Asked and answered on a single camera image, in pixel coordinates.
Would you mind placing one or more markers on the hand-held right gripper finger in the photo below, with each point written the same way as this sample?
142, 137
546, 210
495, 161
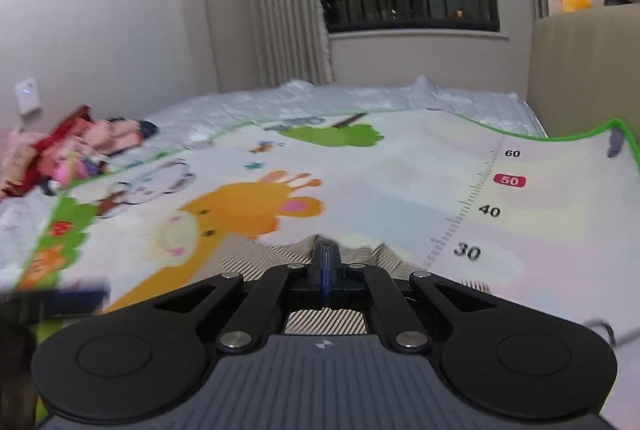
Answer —
320, 270
331, 270

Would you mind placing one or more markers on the beige sofa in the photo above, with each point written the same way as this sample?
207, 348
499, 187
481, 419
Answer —
585, 70

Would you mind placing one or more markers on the pile of pink red clothes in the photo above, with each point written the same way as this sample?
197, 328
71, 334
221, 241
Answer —
75, 150

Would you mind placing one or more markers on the white wall device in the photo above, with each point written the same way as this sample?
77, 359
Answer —
27, 95

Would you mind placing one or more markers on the beige striped sweater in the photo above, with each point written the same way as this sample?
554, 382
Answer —
325, 322

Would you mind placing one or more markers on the cartoon animal play mat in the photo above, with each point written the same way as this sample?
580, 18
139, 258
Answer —
400, 170

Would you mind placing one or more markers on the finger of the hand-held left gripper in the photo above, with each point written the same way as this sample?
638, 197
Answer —
55, 302

